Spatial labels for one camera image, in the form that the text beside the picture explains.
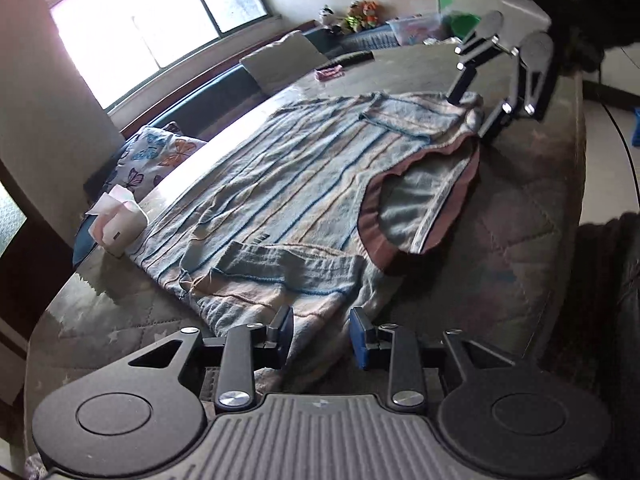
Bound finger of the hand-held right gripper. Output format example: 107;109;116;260
479;55;553;144
445;33;500;107

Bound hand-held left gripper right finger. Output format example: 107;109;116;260
349;306;517;409

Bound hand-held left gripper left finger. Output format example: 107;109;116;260
127;305;295;412

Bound striped knitted sweater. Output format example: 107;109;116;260
125;91;486;393

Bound person's right forearm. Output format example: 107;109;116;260
570;0;640;54

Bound green plastic bin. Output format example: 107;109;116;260
446;12;483;40

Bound clear plastic container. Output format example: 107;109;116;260
387;14;448;47

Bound black remote control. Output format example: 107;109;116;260
325;50;376;67

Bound stuffed toys on sofa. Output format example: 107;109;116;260
342;1;366;35

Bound plain grey pillow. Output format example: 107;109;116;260
239;30;333;96

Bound white tissue box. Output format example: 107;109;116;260
87;184;150;260

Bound butterfly print pillow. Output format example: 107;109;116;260
107;122;208;202

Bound dark wooden door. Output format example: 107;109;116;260
0;160;87;313

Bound large window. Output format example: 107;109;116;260
35;0;274;111

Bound black cable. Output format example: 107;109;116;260
595;57;640;206

